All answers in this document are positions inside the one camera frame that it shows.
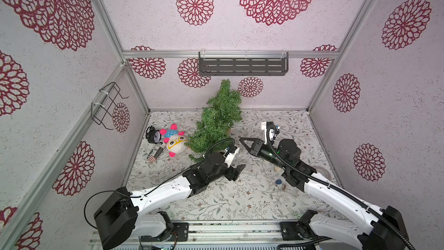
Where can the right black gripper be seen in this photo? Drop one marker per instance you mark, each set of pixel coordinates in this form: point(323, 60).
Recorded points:
point(257, 147)

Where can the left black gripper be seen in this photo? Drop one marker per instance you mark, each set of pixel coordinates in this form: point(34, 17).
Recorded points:
point(234, 172)

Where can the green christmas tree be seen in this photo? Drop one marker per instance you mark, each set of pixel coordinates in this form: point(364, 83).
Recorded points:
point(224, 108)
point(210, 130)

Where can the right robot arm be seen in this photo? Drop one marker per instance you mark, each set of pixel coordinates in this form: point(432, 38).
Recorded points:
point(366, 227)

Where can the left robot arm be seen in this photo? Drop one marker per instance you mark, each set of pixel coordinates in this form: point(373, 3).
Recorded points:
point(125, 214)

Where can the colourful plush toy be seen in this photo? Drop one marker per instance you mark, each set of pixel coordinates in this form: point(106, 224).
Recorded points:
point(174, 140)

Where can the clear tape roll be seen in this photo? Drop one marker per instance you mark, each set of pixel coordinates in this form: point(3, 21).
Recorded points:
point(324, 172)

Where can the striped flag item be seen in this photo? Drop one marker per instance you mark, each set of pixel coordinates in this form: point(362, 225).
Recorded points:
point(154, 154)

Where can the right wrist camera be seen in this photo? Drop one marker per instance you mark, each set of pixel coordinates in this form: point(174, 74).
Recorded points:
point(271, 131)

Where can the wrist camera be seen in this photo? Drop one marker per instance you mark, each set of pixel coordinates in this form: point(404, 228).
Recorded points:
point(230, 155)
point(271, 131)

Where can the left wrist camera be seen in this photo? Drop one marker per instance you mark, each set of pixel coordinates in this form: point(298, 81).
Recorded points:
point(230, 155)

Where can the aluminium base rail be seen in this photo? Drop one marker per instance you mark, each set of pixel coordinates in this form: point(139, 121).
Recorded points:
point(236, 231)

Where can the grey wall shelf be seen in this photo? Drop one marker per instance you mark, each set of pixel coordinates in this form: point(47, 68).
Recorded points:
point(243, 66)

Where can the black wire wall rack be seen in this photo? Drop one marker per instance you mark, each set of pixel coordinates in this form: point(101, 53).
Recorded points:
point(111, 112)

